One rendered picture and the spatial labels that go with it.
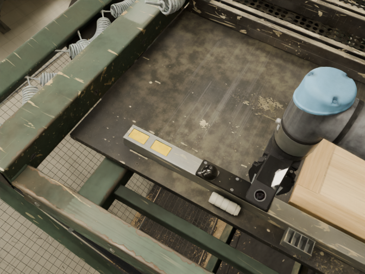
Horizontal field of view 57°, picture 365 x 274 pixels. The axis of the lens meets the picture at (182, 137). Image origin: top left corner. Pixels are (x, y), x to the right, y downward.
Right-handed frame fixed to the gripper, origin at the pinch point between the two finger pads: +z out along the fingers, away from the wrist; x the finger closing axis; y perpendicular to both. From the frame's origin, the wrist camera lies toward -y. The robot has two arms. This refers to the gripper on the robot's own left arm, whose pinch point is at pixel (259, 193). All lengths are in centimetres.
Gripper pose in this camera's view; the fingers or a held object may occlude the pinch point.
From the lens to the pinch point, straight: 78.6
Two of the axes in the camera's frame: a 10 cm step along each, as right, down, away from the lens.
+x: -8.7, -4.4, 2.1
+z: -0.7, 5.4, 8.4
